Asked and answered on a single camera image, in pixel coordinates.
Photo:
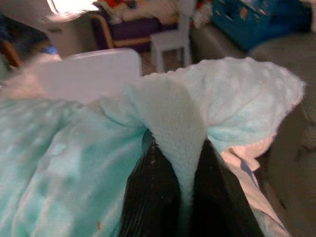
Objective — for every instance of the grey trash bin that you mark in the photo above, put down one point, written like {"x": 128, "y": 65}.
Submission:
{"x": 74, "y": 37}

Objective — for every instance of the brown and black stick appliance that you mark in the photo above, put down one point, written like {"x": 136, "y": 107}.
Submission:
{"x": 10, "y": 53}

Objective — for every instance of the small blue floor item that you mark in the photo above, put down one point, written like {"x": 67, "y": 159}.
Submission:
{"x": 50, "y": 50}

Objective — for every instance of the purple armchair with wooden arms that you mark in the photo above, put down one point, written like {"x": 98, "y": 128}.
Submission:
{"x": 133, "y": 34}

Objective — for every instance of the blue plastic crate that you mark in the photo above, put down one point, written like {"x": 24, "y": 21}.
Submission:
{"x": 256, "y": 22}

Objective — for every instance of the pink pillow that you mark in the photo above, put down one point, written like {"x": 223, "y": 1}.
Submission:
{"x": 17, "y": 85}

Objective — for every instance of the short green leather sofa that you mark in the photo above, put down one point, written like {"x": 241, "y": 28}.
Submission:
{"x": 214, "y": 47}

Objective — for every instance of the mint green fluffy pillow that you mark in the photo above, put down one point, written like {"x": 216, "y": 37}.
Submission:
{"x": 74, "y": 160}

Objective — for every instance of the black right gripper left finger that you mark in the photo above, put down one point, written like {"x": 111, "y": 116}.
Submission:
{"x": 153, "y": 197}

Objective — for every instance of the long green leather sofa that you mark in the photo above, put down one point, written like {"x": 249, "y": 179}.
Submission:
{"x": 291, "y": 98}

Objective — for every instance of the pile of colourful clothes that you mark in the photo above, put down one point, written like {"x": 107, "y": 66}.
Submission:
{"x": 138, "y": 10}

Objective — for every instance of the light blue child chair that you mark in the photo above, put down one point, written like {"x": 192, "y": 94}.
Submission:
{"x": 170, "y": 42}
{"x": 93, "y": 71}

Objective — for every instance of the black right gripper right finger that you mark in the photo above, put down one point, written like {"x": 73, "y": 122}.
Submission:
{"x": 217, "y": 202}

